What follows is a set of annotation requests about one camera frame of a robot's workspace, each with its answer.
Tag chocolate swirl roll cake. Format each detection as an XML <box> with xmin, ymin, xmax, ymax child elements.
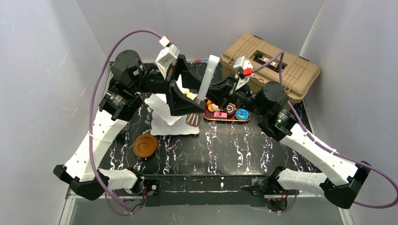
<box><xmin>225</xmin><ymin>103</ymin><xmax>236</xmax><ymax>115</ymax></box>

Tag metal serving tongs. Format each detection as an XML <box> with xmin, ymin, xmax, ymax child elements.
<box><xmin>185</xmin><ymin>55</ymin><xmax>220</xmax><ymax>128</ymax></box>

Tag white three-tier cake stand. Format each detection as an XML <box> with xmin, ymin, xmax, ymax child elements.
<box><xmin>144</xmin><ymin>94</ymin><xmax>199</xmax><ymax>136</ymax></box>

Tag yellow layered cake piece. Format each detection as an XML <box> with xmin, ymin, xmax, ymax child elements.
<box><xmin>184</xmin><ymin>90</ymin><xmax>197</xmax><ymax>100</ymax></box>

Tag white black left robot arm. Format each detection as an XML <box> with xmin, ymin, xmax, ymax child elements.
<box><xmin>53</xmin><ymin>50</ymin><xmax>202</xmax><ymax>201</ymax></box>

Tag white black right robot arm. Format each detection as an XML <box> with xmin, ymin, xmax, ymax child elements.
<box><xmin>206</xmin><ymin>77</ymin><xmax>370</xmax><ymax>209</ymax></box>

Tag white coconut ball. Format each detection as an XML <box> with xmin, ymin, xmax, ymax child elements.
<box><xmin>212</xmin><ymin>104</ymin><xmax>222</xmax><ymax>112</ymax></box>

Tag blue sprinkled donut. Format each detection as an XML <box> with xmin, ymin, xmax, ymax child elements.
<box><xmin>235</xmin><ymin>108</ymin><xmax>250</xmax><ymax>121</ymax></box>

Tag round sandwich biscuit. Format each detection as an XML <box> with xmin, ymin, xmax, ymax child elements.
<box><xmin>207</xmin><ymin>104</ymin><xmax>217</xmax><ymax>113</ymax></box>

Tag pink rectangular cake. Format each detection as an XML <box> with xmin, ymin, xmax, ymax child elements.
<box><xmin>214</xmin><ymin>112</ymin><xmax>228</xmax><ymax>119</ymax></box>

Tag red dessert tray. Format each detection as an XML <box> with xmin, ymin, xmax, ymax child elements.
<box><xmin>204</xmin><ymin>100</ymin><xmax>251</xmax><ymax>123</ymax></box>

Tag red blue screwdriver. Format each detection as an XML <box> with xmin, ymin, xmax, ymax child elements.
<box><xmin>194</xmin><ymin>58</ymin><xmax>209</xmax><ymax>63</ymax></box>

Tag tan plastic toolbox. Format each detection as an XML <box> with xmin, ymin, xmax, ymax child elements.
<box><xmin>221</xmin><ymin>33</ymin><xmax>321</xmax><ymax>105</ymax></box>

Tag brown round wooden lid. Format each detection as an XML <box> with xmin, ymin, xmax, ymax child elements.
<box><xmin>132</xmin><ymin>134</ymin><xmax>158</xmax><ymax>158</ymax></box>

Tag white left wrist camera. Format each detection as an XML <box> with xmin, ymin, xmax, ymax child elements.
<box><xmin>155</xmin><ymin>36</ymin><xmax>180</xmax><ymax>80</ymax></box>

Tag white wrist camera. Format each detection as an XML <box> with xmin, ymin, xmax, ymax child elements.
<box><xmin>233</xmin><ymin>56</ymin><xmax>253</xmax><ymax>91</ymax></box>
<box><xmin>155</xmin><ymin>36</ymin><xmax>180</xmax><ymax>80</ymax></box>

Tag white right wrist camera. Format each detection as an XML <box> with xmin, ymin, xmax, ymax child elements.
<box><xmin>233</xmin><ymin>56</ymin><xmax>253</xmax><ymax>91</ymax></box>

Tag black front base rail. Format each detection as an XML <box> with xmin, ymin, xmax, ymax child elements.
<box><xmin>140</xmin><ymin>174</ymin><xmax>282</xmax><ymax>207</ymax></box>

